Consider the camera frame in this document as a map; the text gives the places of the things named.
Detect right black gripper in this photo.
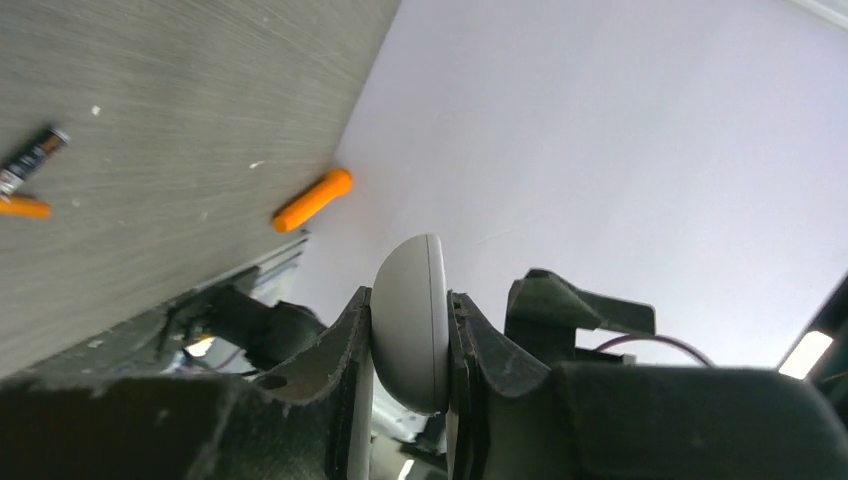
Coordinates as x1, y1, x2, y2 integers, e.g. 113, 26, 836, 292
504, 268, 656, 365

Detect black AAA battery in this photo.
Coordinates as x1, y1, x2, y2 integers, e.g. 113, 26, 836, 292
1, 125, 70, 196

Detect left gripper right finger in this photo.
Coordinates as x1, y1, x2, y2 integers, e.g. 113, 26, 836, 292
446, 291, 557, 479

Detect orange cylinder peg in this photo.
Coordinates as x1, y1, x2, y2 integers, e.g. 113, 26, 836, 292
270, 168, 353, 233

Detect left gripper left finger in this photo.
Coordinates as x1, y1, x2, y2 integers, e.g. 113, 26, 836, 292
257, 287, 374, 479

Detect white remote control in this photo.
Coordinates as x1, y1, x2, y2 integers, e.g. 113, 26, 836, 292
369, 234, 450, 415

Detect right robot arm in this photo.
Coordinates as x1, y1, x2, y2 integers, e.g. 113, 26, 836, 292
166, 268, 656, 371

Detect aluminium rail frame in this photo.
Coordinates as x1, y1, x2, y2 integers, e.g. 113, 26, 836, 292
250, 229, 311, 307

